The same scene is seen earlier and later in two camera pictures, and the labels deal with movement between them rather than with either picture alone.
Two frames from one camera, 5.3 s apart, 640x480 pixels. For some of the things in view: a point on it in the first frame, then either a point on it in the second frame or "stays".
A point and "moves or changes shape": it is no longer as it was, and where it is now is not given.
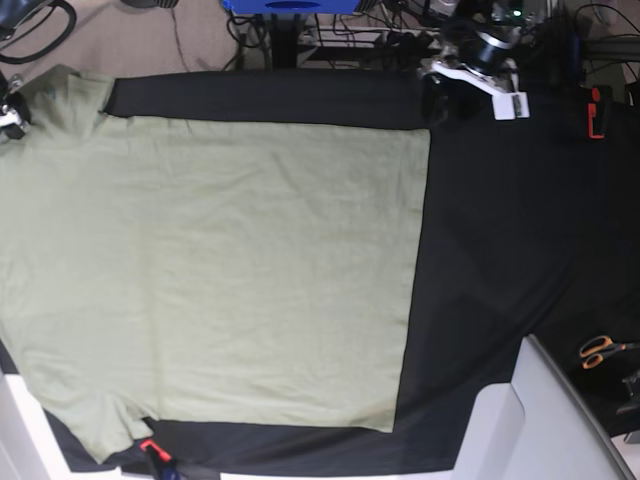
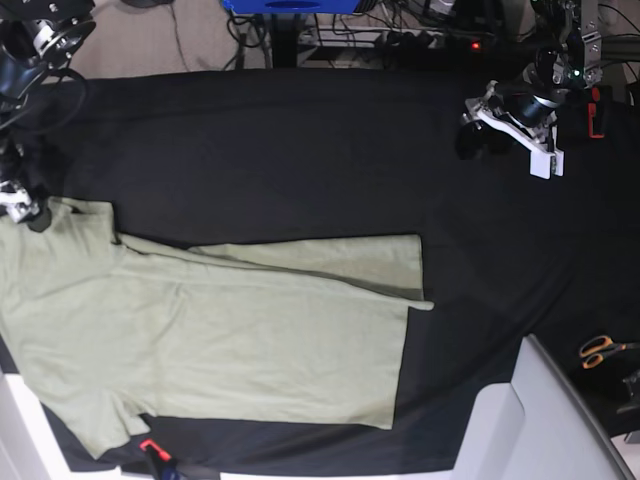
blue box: [292, 6] stays
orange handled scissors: [595, 348] stays
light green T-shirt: [204, 270] moves or changes shape
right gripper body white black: [509, 103] -> [526, 121]
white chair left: [29, 448] stays
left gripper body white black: [14, 107] -> [20, 196]
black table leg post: [284, 40] stays
